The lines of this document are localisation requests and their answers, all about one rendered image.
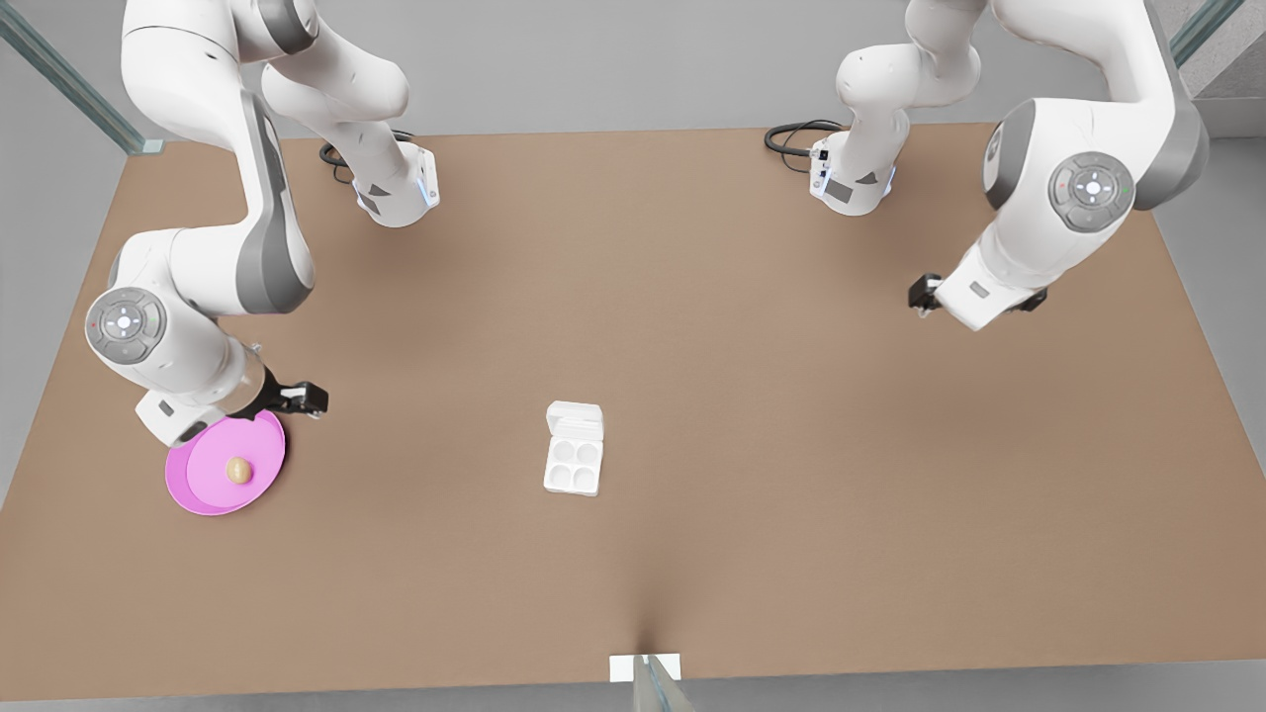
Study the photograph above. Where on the brown egg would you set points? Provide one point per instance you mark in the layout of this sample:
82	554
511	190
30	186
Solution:
238	470

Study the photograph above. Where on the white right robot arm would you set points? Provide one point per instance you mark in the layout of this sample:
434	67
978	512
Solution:
198	178

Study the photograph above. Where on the pink round plate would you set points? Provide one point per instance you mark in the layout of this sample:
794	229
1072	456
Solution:
226	475

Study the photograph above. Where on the silver frame post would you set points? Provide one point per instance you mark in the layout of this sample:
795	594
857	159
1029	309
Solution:
655	682
1202	30
74	84

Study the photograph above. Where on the white egg box lid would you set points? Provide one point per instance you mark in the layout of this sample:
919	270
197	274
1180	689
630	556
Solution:
575	420

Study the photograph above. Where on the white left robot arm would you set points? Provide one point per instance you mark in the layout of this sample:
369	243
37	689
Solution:
1068	188

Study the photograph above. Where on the white egg box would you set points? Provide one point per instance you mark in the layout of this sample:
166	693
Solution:
573	467

